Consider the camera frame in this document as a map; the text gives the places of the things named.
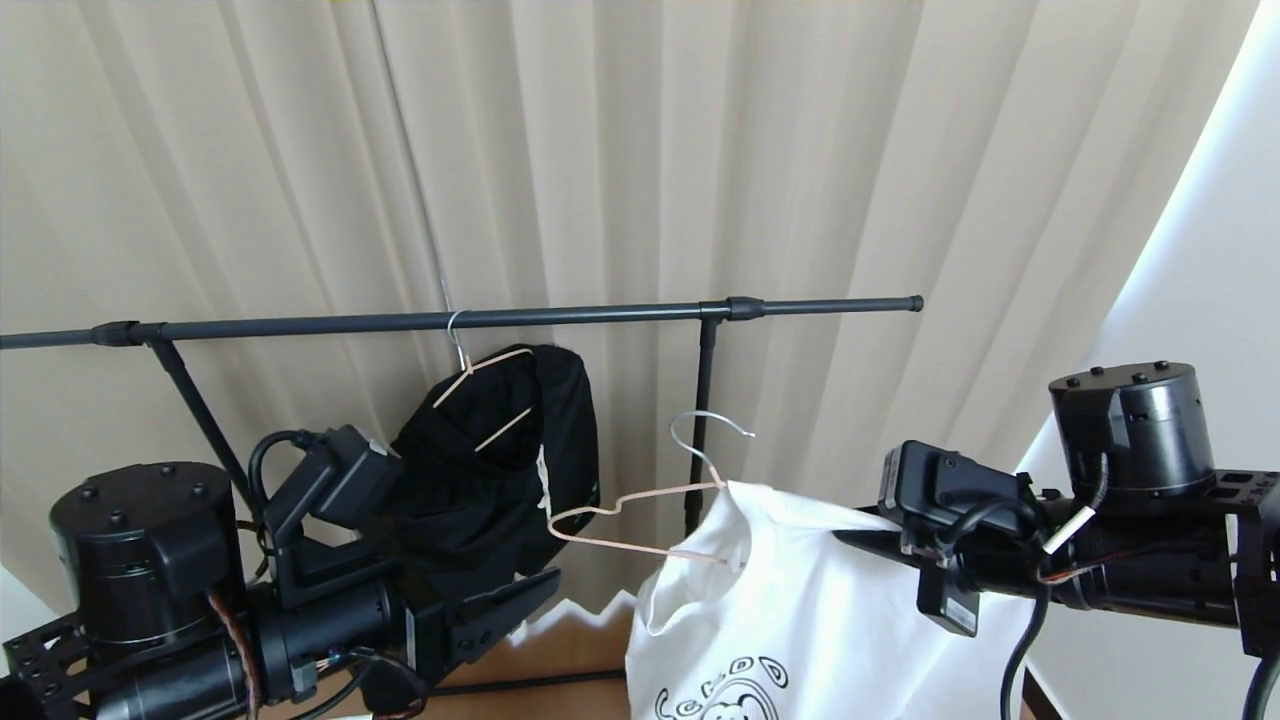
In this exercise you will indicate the white garment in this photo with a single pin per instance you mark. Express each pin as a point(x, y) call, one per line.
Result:
point(800, 620)

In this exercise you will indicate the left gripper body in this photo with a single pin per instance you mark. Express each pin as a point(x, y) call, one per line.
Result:
point(340, 630)

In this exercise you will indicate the pink clothes hanger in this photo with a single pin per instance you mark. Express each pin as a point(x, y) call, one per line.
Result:
point(600, 512)
point(467, 368)

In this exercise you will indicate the beige curtain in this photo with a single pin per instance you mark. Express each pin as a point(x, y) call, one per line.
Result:
point(300, 150)

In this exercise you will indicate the black shorts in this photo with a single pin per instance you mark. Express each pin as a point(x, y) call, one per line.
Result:
point(480, 500)

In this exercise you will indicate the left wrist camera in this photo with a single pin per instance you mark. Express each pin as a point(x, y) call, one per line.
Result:
point(340, 480)

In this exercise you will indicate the black clothes rack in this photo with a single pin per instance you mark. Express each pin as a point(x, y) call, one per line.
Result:
point(400, 322)

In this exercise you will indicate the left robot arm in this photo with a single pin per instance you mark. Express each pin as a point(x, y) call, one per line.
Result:
point(140, 540)

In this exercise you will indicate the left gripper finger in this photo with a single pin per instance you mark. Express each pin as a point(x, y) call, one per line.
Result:
point(520, 595)

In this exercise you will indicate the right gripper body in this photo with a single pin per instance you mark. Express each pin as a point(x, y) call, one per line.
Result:
point(1130, 570)

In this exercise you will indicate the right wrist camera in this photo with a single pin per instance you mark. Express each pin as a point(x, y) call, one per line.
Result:
point(950, 485)

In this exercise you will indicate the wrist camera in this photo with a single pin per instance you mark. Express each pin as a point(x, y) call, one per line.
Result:
point(950, 485)
point(340, 480)

